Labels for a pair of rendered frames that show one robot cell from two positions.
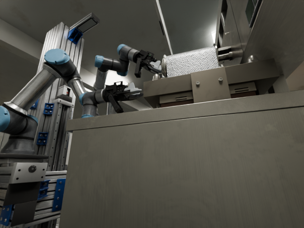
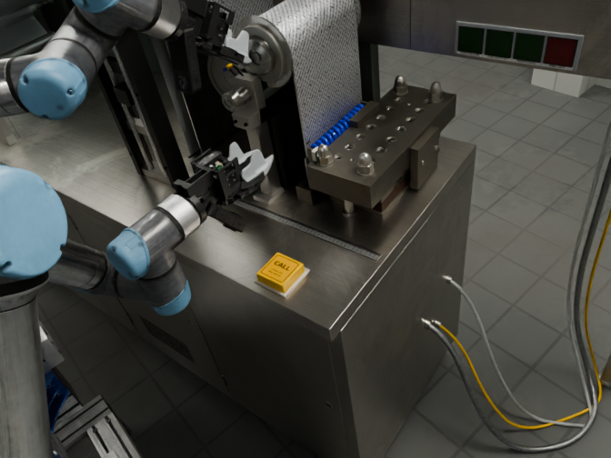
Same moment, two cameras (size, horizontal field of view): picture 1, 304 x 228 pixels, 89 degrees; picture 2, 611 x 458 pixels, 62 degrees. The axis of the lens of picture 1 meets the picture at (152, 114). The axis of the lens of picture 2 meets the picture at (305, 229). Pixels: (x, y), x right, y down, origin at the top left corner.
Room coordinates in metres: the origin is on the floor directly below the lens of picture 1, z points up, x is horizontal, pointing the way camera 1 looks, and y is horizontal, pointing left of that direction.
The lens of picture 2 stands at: (0.26, 0.80, 1.66)
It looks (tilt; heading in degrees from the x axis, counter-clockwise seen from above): 42 degrees down; 297
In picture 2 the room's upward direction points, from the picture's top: 11 degrees counter-clockwise
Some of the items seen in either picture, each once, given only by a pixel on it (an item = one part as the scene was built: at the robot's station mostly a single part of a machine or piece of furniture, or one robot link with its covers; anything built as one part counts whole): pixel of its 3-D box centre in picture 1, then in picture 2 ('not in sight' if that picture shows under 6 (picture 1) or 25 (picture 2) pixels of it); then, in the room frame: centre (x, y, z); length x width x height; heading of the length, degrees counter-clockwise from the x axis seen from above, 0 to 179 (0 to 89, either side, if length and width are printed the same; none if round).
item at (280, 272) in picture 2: not in sight; (280, 272); (0.64, 0.19, 0.91); 0.07 x 0.07 x 0.02; 73
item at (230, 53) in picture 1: (223, 57); not in sight; (0.64, -0.36, 1.25); 0.07 x 0.04 x 0.04; 73
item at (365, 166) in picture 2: (156, 79); (365, 162); (0.51, -0.02, 1.05); 0.04 x 0.04 x 0.04
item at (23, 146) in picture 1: (20, 146); not in sight; (0.90, 0.76, 0.87); 0.15 x 0.15 x 0.10
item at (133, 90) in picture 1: (132, 87); (257, 162); (0.68, 0.09, 1.12); 0.09 x 0.03 x 0.06; 64
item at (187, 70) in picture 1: (193, 83); (332, 95); (0.63, -0.19, 1.10); 0.23 x 0.01 x 0.18; 73
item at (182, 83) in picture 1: (202, 90); (385, 139); (0.50, -0.19, 1.00); 0.40 x 0.16 x 0.06; 73
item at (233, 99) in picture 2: not in sight; (231, 100); (0.78, -0.02, 1.18); 0.04 x 0.02 x 0.04; 163
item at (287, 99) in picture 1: (191, 151); (85, 113); (1.61, -0.39, 0.88); 2.52 x 0.66 x 0.04; 163
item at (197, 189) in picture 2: (116, 92); (209, 187); (0.74, 0.19, 1.12); 0.12 x 0.08 x 0.09; 73
